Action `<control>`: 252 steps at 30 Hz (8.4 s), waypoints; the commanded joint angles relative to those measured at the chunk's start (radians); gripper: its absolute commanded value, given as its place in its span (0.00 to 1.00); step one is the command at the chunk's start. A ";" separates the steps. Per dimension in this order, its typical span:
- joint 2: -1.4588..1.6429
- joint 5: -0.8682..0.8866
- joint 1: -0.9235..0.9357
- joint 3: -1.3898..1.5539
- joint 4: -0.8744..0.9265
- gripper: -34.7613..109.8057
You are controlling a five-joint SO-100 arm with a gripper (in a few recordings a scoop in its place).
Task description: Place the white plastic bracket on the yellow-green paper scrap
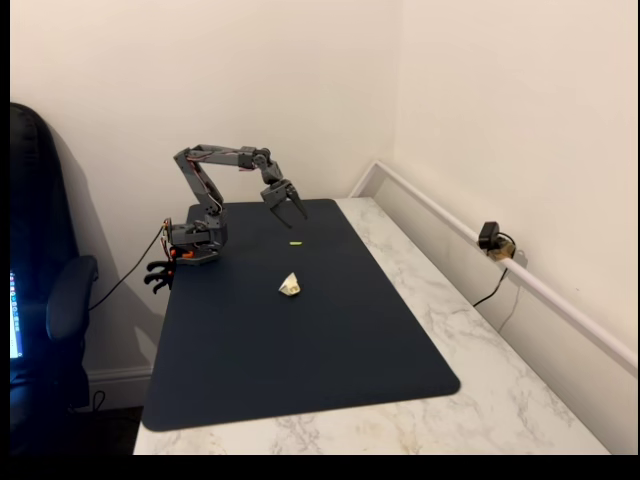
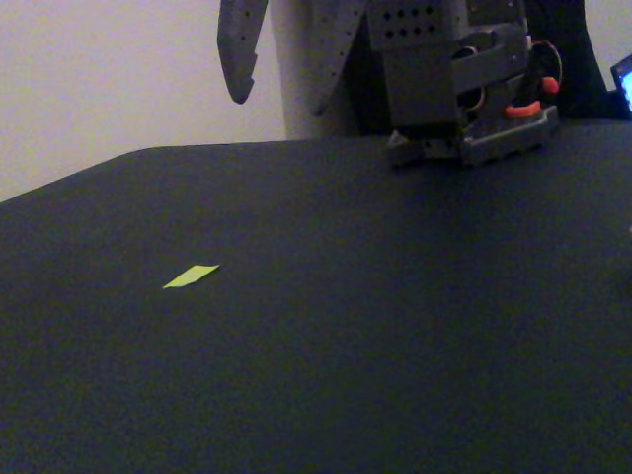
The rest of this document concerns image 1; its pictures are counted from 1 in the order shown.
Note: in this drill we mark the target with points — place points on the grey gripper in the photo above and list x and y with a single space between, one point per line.
278 197

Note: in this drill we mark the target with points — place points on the white plastic part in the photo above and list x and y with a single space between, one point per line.
290 286

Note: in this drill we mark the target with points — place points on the dark blue desk mat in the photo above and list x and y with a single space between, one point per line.
300 350

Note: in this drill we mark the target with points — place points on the black clamp with orange tips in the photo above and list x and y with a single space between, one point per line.
159 280

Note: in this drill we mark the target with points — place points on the black webcam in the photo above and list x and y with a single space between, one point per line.
487 235

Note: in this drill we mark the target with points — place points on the white baseboard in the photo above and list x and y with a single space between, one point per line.
120 382

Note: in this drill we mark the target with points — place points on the black office chair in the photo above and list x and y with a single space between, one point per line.
40 200

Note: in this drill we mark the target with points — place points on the laptop screen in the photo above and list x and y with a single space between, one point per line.
15 320

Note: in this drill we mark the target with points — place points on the brass webcam mount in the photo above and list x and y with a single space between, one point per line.
501 252

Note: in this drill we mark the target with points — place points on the white wall ledge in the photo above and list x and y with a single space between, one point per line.
575 318

